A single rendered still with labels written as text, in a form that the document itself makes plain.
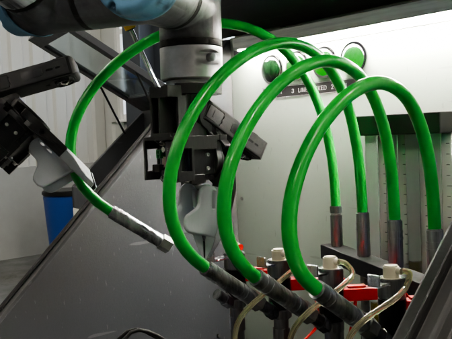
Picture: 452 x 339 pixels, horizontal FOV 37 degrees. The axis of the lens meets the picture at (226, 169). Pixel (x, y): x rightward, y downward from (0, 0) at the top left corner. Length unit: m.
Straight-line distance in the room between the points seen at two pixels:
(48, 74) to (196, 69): 0.21
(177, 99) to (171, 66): 0.04
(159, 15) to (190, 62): 0.09
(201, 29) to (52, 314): 0.52
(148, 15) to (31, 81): 0.25
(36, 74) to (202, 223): 0.29
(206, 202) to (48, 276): 0.36
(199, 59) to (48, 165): 0.24
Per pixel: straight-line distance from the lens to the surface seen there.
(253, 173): 1.24
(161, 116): 0.80
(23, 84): 0.91
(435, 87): 1.00
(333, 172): 1.00
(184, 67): 0.79
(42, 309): 1.09
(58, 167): 0.88
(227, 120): 0.83
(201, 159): 0.79
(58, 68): 0.91
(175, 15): 0.75
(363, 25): 1.04
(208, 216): 0.81
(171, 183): 0.70
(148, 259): 1.17
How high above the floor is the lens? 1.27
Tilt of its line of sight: 3 degrees down
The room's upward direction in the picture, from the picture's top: 2 degrees counter-clockwise
